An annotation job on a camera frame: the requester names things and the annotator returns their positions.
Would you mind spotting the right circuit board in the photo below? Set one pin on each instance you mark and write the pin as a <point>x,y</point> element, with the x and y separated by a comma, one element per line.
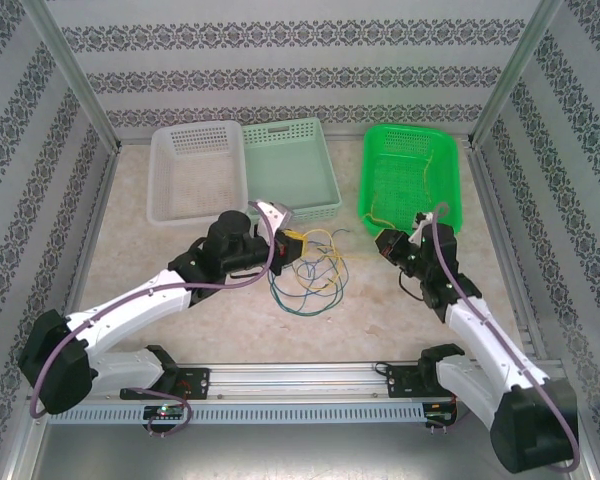
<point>440,412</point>

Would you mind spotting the pale green plastic basket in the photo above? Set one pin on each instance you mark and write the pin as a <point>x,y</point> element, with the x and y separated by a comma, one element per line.
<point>290,170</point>

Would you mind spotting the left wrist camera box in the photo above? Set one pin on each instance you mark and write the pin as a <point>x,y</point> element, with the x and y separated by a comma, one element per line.
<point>272,212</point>

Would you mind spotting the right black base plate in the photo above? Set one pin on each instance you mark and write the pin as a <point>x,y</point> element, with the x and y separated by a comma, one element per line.
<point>400,382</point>

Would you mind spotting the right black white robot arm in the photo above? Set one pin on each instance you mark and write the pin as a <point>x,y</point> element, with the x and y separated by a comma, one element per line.
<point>485,325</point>

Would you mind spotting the left circuit board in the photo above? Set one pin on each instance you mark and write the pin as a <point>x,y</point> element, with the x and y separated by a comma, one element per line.
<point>165,412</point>

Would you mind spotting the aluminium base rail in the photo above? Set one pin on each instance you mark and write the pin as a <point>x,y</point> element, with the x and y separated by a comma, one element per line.
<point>290,380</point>

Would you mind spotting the grey metal sheet panel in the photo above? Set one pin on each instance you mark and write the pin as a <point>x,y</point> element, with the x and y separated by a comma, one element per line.
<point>300,455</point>

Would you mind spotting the right aluminium frame post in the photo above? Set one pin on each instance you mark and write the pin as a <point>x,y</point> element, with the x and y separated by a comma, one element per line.
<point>512,75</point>

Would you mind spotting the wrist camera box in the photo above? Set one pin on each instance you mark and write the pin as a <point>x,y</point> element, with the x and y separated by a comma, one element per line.
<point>425,225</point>
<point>272,212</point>

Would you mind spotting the left aluminium frame post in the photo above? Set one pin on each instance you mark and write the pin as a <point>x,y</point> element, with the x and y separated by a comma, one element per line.
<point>75,75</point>

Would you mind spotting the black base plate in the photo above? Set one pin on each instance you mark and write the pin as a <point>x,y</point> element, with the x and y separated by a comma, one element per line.
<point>400,382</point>
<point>200,382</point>

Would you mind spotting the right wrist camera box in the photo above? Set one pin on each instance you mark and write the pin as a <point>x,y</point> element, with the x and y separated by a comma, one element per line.
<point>425,225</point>

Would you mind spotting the circuit board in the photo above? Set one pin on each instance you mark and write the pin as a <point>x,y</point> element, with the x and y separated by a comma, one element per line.
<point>165,412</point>
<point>440,412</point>

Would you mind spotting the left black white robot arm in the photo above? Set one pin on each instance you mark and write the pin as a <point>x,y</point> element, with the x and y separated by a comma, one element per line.
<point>130,310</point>

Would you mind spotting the white plastic basket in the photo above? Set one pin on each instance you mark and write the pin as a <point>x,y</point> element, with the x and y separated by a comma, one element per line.
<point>195,175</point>

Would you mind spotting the bright green plastic basket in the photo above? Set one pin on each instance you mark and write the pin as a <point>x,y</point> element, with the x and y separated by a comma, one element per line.
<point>400,175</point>

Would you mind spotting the aluminium frame post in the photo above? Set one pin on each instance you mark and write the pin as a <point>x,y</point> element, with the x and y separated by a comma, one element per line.
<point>75,75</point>
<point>512,75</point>

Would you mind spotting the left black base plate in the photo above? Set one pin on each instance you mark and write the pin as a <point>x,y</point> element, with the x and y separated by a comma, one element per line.
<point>200,382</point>

